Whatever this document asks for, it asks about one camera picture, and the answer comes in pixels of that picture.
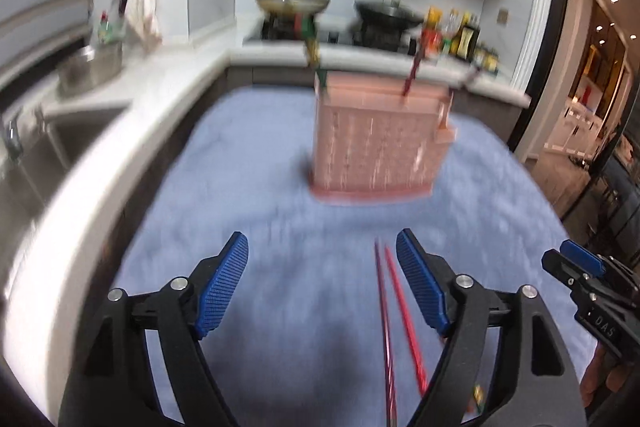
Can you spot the black wok with lid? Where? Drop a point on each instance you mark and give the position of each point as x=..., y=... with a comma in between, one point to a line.
x=387, y=12

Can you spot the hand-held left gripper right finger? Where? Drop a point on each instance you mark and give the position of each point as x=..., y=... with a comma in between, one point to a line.
x=420, y=287

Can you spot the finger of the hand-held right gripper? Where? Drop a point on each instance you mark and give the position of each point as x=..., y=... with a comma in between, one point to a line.
x=580, y=257
x=560, y=267

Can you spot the window blinds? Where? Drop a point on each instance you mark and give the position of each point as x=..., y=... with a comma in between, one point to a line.
x=40, y=2

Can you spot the green dish soap bottle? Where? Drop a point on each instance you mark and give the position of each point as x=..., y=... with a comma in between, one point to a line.
x=107, y=29

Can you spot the wall switch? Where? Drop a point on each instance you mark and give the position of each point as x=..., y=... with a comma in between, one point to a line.
x=503, y=16

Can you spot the chrome faucet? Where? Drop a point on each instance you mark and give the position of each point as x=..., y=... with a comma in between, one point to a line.
x=12, y=139

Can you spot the stainless steel sink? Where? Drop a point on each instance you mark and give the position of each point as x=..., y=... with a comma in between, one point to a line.
x=45, y=157

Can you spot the seasoning container rack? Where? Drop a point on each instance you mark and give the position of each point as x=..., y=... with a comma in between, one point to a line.
x=486, y=59

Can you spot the yellow seasoning packet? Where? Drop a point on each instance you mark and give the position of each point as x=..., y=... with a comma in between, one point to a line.
x=433, y=18

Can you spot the black gas stove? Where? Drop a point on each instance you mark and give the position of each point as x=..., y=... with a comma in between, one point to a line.
x=280, y=32

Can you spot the blue plush blanket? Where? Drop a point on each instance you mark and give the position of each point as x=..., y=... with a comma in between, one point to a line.
x=280, y=232

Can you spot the pink perforated utensil holder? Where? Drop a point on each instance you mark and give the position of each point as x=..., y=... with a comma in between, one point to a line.
x=375, y=142

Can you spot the clear plastic bottle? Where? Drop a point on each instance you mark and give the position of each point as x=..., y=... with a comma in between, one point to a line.
x=453, y=24

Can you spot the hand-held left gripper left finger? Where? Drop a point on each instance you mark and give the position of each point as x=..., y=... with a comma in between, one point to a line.
x=225, y=287

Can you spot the person's right hand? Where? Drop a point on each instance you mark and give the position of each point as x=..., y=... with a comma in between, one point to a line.
x=597, y=379

